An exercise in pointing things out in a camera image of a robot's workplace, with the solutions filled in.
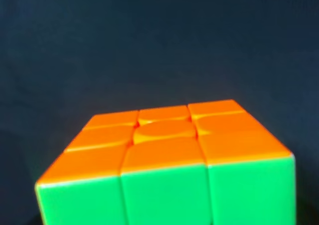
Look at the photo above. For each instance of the multicoloured puzzle cube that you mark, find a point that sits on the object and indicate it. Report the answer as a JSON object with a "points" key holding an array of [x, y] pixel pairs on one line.
{"points": [[208, 163]]}

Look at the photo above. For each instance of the black tablecloth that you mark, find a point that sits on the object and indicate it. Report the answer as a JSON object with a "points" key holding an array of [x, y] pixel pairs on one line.
{"points": [[62, 61]]}

